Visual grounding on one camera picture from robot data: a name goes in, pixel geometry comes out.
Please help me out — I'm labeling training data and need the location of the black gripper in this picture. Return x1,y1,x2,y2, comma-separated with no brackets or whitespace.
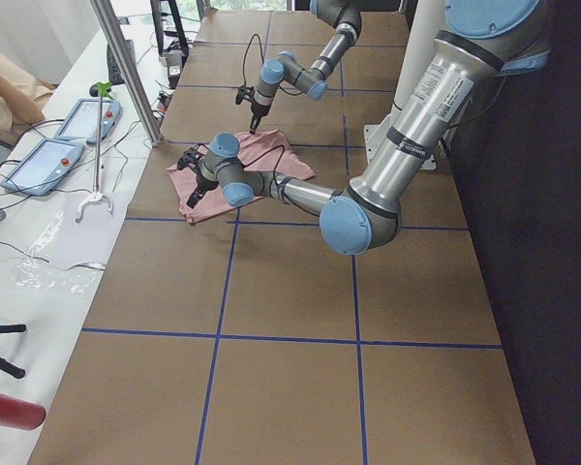
176,146,218,208
235,85,271,134

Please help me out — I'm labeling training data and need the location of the pink Snoopy t-shirt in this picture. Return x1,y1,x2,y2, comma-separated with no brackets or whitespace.
168,130,315,224

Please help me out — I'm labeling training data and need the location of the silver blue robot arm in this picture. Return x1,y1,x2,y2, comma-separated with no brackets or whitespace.
235,1,362,134
176,1,553,255

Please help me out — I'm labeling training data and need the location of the black power adapter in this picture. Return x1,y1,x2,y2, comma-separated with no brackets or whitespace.
166,49,183,89

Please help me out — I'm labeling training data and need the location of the white paper sheet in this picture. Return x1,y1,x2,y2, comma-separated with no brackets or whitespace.
49,191,134,270

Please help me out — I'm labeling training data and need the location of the upper teach pendant tablet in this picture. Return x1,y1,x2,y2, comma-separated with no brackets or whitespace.
54,98,122,144

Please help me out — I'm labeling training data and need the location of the teach pendant tablet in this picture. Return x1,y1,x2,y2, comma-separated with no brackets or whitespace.
0,139,84,196
54,98,122,144

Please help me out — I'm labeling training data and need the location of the black keyboard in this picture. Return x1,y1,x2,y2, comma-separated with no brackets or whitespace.
107,39,136,86

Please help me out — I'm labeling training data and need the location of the reacher grabber tool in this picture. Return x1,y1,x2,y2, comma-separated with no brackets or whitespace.
75,81,113,223

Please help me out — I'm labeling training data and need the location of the lower teach pendant tablet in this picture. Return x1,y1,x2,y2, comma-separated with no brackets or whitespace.
0,139,84,196

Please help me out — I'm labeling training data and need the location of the clear plastic bag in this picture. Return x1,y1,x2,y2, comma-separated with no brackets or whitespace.
11,211,106,297

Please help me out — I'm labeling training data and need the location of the red bottle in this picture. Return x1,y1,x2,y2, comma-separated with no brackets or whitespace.
0,393,46,430

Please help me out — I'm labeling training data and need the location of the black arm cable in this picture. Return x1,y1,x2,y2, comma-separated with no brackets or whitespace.
241,32,301,96
241,142,287,195

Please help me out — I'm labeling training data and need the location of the aluminium frame post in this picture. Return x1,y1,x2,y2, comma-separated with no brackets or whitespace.
90,0,163,147

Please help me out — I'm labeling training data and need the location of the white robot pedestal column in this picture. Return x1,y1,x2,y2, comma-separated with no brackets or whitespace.
364,0,444,163

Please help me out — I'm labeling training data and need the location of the black camera tripod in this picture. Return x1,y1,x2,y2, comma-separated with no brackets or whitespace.
0,324,27,379

